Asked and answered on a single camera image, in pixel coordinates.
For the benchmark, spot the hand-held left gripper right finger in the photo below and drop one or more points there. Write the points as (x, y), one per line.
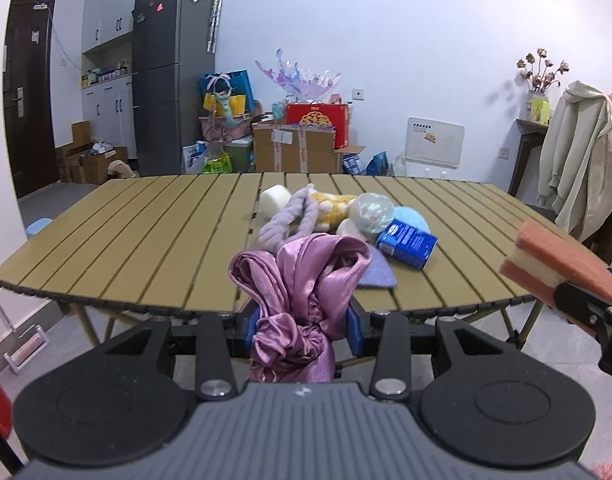
(353, 331)

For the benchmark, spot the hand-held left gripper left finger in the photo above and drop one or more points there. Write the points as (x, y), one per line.
(252, 330)

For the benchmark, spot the orange scouring sponge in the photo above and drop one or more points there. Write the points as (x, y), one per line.
(561, 255)

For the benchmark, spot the purple satin cloth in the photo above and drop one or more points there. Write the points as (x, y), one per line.
(306, 280)

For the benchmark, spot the blue tissue pack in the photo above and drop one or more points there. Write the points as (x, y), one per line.
(406, 242)

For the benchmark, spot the clear plastic bag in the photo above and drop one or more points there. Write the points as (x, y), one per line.
(373, 210)

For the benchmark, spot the yellow plush toy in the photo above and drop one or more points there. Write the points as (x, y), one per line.
(336, 205)

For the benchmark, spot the blue felt cloth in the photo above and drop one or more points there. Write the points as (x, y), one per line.
(378, 272)

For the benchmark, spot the white foam wedge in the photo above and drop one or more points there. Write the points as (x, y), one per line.
(347, 229)

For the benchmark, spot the beige hooded jacket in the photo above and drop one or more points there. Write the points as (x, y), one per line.
(581, 160)

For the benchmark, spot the blue plush toy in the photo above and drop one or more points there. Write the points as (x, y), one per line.
(411, 217)

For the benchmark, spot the white foam cylinder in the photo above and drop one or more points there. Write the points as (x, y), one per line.
(273, 200)

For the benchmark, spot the blue package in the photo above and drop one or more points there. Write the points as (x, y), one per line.
(378, 164)
(353, 164)

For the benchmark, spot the green snack bag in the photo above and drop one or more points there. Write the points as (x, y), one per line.
(218, 164)

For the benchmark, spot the green cooler box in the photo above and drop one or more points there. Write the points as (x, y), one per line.
(241, 155)

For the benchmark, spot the dark side table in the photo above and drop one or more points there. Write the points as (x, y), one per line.
(528, 130)

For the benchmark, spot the large taped cardboard box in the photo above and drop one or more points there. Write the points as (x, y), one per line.
(291, 152)

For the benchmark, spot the white and blue plastic bag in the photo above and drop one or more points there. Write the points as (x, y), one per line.
(193, 157)

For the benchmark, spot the yellow vase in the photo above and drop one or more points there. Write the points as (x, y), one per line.
(538, 109)

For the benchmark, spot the tan plush toy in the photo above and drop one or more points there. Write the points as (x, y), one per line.
(121, 169)

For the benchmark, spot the red gift box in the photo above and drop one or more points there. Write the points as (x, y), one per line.
(318, 117)

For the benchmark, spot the dried flowers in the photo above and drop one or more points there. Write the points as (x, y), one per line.
(541, 70)

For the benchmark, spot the yellow gift bag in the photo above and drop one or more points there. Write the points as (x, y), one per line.
(238, 104)

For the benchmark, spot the open cardboard box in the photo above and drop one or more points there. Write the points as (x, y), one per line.
(93, 167)

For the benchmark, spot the blue stool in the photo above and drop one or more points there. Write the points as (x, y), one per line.
(40, 226)

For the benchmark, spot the blue gift bag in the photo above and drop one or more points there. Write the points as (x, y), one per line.
(238, 82)

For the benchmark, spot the iridescent wrapping bouquet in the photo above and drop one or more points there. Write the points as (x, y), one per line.
(298, 77)

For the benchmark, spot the white base cupboard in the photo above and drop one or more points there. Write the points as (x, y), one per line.
(108, 115)

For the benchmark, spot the grey refrigerator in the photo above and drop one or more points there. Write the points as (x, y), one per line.
(166, 85)

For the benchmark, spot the small cardboard box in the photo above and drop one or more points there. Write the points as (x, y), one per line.
(81, 132)

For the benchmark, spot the black metal bar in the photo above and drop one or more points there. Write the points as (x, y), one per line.
(3, 442)

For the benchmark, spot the row of counter bottles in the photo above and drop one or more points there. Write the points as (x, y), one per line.
(106, 74)

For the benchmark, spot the dark brown door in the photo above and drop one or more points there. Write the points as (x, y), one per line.
(31, 110)

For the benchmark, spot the silver hanging streamer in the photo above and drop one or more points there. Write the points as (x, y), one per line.
(215, 15)

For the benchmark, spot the white door notice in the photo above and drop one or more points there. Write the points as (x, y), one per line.
(4, 57)

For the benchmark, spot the white metal frame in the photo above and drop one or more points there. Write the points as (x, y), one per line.
(26, 350)

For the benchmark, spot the white wall cupboard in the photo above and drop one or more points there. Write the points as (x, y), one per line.
(111, 5)

